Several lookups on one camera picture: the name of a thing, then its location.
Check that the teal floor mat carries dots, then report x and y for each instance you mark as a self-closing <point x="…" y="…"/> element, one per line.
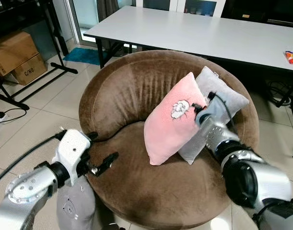
<point x="81" y="56"/>

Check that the cardboard box marked C/NO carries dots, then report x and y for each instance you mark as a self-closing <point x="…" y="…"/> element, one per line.
<point x="31" y="72"/>

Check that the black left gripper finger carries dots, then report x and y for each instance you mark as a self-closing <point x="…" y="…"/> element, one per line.
<point x="107" y="161"/>
<point x="92" y="136"/>

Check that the brown round sofa chair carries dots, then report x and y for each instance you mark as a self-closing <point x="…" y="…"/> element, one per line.
<point x="136" y="191"/>

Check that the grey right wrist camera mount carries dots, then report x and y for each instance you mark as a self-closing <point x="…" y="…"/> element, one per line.
<point x="213" y="112"/>

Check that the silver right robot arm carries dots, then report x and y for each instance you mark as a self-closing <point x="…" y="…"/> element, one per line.
<point x="271" y="182"/>

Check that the white cabinet with glass doors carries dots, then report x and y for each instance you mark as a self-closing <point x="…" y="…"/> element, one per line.
<point x="177" y="5"/>

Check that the orange snack packet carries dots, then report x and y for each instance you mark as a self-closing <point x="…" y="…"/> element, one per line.
<point x="292" y="57"/>

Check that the light grey pillow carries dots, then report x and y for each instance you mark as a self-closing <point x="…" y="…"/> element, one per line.
<point x="211" y="79"/>

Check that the white long table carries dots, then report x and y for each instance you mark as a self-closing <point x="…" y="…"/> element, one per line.
<point x="194" y="33"/>

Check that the grey pillow with bear face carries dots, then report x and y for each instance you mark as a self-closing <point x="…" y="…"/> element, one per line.
<point x="74" y="206"/>

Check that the large brown cardboard box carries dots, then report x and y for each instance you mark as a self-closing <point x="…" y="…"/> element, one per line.
<point x="12" y="50"/>

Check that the pink pillow with white print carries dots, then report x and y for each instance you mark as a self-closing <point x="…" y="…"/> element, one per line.
<point x="168" y="134"/>

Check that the dark grey curtain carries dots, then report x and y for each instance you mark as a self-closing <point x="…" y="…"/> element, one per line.
<point x="107" y="7"/>

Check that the black metal rack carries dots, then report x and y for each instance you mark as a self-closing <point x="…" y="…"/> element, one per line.
<point x="61" y="40"/>

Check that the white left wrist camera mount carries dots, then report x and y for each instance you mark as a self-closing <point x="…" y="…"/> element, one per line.
<point x="72" y="148"/>

